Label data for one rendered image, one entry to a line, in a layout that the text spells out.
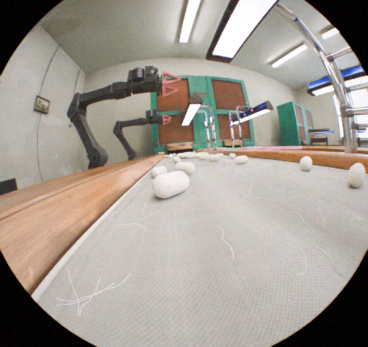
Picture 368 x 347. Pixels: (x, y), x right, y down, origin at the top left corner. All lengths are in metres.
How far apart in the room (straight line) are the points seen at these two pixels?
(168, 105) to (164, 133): 0.36
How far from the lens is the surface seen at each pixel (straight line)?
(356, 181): 0.15
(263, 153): 0.36
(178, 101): 1.55
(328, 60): 0.35
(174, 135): 1.44
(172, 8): 2.42
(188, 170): 0.19
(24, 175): 2.06
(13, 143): 2.04
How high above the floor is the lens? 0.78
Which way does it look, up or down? 6 degrees down
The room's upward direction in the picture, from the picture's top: 5 degrees counter-clockwise
